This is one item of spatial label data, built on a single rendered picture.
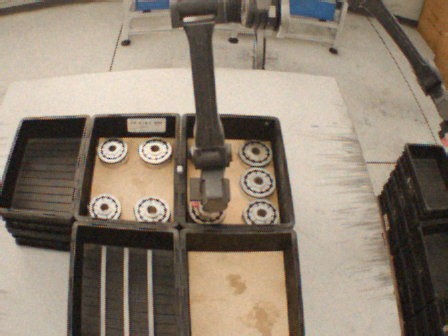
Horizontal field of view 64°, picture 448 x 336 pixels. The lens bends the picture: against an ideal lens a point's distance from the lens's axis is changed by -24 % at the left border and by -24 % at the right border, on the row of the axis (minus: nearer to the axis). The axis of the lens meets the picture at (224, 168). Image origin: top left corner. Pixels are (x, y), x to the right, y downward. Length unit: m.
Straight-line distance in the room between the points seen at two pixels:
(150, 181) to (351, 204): 0.70
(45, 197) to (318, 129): 1.08
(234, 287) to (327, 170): 0.65
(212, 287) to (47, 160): 0.69
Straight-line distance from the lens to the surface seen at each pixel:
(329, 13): 3.32
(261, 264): 1.23
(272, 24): 1.52
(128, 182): 1.35
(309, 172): 1.60
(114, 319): 1.15
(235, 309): 1.16
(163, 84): 1.84
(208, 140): 0.99
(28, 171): 1.46
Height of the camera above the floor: 1.91
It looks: 51 degrees down
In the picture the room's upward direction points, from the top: 9 degrees clockwise
